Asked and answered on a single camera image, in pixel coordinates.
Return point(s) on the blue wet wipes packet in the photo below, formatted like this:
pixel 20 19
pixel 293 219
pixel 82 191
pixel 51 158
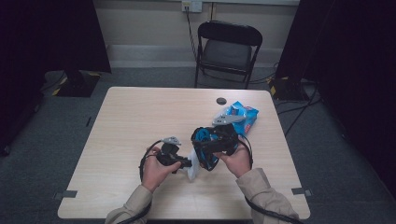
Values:
pixel 247 121

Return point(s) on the person's left hand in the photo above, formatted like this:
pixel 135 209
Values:
pixel 155 174

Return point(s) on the black stand base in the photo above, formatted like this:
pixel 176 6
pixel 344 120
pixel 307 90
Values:
pixel 286 88
pixel 77 84

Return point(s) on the grey tape piece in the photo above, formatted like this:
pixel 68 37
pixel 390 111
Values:
pixel 300 191
pixel 67 194

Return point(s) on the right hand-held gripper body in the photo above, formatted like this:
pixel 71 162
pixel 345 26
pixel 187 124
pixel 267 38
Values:
pixel 227 138

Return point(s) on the black floor tape strip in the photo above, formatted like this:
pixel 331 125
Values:
pixel 89 121

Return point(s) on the white wall socket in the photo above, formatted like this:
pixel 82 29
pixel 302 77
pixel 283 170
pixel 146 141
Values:
pixel 192 5

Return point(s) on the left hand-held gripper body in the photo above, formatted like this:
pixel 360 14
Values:
pixel 168 154

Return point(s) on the white wet wipe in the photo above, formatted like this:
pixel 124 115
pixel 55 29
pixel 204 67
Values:
pixel 193 168

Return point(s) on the person's right hand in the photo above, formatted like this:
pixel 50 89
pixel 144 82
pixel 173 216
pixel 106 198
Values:
pixel 239 161

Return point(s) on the black folding chair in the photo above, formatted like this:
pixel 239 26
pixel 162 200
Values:
pixel 229 53

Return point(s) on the black curtain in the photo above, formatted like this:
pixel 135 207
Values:
pixel 46 46
pixel 351 62

